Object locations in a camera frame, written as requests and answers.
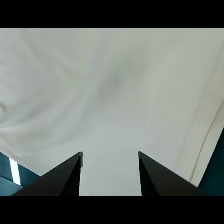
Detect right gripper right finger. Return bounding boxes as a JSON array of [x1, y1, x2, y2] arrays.
[[137, 150, 208, 197]]

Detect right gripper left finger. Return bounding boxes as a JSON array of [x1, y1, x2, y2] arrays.
[[13, 151, 84, 197]]

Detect white T-shirt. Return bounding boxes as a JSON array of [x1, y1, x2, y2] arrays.
[[0, 28, 224, 197]]

